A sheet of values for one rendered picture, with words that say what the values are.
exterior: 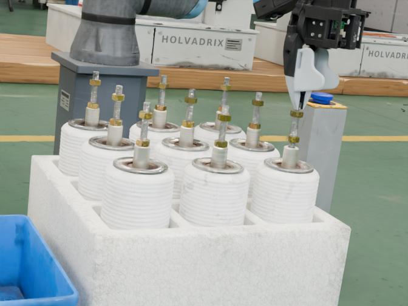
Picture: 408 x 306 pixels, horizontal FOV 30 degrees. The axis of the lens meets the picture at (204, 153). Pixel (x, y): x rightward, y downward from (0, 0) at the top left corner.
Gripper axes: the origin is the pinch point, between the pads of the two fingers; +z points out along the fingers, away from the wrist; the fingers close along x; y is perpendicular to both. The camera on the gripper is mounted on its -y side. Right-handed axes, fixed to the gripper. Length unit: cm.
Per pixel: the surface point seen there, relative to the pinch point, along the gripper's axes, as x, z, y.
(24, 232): -24.0, 25.6, -29.8
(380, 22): 650, 18, -303
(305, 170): -0.3, 9.9, 3.6
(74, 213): -26.7, 17.8, -16.3
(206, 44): 169, 16, -151
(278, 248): -7.5, 19.9, 5.5
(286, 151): -1.2, 7.7, 0.4
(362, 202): 75, 35, -22
